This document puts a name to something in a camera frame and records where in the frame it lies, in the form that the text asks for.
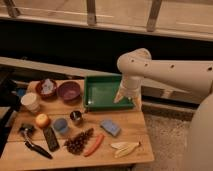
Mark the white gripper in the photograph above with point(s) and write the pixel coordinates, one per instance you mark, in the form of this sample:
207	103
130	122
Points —
130	87

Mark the peeled yellow banana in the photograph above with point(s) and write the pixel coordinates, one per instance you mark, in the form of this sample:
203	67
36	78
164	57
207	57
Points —
124	148

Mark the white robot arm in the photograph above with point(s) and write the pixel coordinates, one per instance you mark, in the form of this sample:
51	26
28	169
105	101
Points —
196	77

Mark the small metal cup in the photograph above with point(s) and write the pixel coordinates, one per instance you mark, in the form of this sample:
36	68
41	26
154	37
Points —
76	117

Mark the blue plastic cup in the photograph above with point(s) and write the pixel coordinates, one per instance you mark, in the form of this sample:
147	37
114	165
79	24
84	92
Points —
61	125

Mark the white paper cup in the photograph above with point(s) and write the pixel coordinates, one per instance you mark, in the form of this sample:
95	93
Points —
31	102

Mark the green plastic tray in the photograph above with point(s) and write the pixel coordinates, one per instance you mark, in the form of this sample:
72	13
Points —
100	91

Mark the blue sponge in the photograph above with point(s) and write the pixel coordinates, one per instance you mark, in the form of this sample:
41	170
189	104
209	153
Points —
110	127

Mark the orange carrot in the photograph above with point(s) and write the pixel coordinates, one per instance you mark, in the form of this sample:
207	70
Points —
95	145

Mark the purple bowl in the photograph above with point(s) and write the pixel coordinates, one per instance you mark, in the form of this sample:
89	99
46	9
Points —
69	90

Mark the brown grape bunch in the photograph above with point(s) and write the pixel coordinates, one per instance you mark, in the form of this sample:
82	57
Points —
77	144

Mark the red bowl with plastic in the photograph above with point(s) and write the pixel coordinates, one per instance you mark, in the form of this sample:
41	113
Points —
46	88

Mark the black remote control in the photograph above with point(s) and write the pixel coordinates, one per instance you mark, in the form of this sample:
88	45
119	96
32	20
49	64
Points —
51	139

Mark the orange apple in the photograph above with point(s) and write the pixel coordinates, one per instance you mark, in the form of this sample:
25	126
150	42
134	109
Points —
42	120

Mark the black handled can opener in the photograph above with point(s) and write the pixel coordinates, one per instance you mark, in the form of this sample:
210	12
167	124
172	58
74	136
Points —
26	131

